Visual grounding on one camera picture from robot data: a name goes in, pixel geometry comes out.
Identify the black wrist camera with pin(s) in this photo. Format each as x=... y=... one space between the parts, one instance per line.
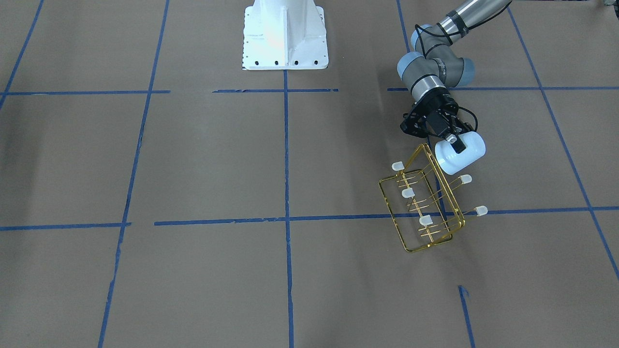
x=440 y=124

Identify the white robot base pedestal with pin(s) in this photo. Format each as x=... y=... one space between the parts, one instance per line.
x=284 y=34

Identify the gold wire cup holder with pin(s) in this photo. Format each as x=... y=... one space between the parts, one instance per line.
x=421 y=201

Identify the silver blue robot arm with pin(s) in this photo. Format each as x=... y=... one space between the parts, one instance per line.
x=431 y=69

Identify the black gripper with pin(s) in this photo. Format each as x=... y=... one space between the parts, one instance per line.
x=436 y=104

